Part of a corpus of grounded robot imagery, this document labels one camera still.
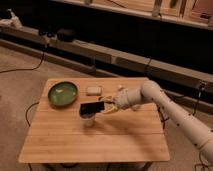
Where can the black box on ledge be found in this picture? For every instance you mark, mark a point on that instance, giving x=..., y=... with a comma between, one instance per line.
x=66, y=35

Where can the white object on ledge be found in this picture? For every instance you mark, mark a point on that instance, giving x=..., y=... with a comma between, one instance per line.
x=13, y=21

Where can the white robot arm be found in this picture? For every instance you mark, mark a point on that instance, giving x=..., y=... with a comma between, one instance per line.
x=200, y=135

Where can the green bowl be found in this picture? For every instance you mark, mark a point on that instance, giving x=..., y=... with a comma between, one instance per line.
x=62, y=94

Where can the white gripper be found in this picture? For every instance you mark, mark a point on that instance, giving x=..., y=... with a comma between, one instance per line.
x=128, y=98

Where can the black eraser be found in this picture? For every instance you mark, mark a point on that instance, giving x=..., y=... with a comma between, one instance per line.
x=91, y=108

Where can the wooden table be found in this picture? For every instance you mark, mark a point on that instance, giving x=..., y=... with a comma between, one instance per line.
x=59, y=136

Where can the wooden shelf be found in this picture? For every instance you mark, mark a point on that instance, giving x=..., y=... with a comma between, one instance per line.
x=183, y=12

